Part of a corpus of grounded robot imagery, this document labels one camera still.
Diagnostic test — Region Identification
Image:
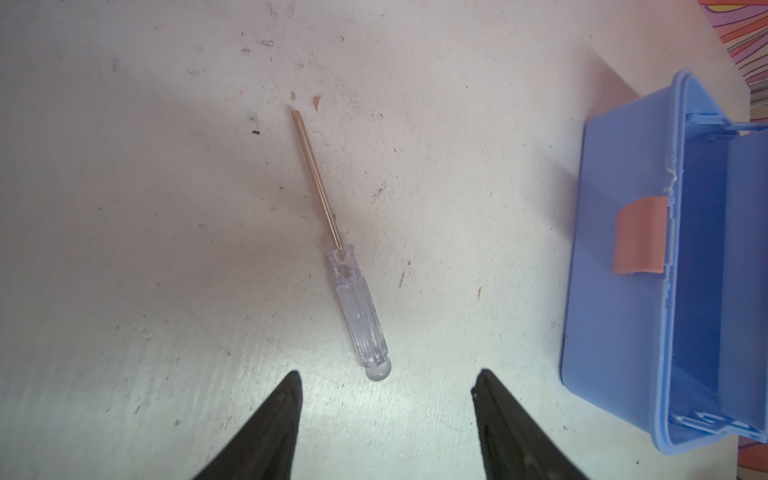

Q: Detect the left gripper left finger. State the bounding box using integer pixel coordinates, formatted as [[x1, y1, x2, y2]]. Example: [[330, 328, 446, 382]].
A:
[[196, 370, 303, 480]]

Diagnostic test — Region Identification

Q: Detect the white blue plastic tool box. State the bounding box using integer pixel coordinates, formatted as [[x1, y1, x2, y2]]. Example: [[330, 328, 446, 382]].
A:
[[561, 70, 767, 455]]

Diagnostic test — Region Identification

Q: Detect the clear handle screwdriver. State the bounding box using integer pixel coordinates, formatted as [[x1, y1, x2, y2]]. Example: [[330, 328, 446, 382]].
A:
[[291, 109, 392, 382]]

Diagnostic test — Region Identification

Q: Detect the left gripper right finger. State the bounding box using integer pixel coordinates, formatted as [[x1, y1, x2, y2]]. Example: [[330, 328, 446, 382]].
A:
[[471, 369, 585, 479]]

